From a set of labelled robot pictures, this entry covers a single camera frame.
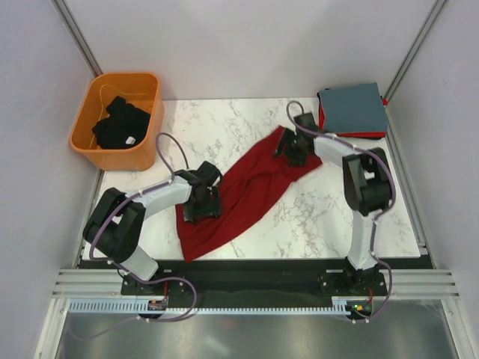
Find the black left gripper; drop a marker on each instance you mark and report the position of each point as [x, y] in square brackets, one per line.
[213, 208]

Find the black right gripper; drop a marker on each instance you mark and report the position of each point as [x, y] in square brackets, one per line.
[287, 137]

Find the dark red t shirt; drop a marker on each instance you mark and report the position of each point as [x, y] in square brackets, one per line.
[249, 189]

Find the orange plastic laundry basket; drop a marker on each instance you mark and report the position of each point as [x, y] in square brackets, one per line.
[141, 89]

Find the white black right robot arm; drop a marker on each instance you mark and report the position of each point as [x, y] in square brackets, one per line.
[369, 191]

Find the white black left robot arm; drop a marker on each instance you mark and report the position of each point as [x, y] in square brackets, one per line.
[115, 226]

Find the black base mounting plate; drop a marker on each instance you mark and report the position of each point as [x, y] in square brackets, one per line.
[251, 283]

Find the folded grey blue t shirt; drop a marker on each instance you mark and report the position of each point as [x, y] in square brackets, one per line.
[353, 108]

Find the black t shirt in basket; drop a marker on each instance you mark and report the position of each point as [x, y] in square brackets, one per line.
[124, 127]

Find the white slotted cable duct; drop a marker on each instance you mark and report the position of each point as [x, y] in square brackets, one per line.
[144, 306]

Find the left aluminium frame post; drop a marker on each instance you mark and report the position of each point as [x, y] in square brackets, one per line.
[75, 31]

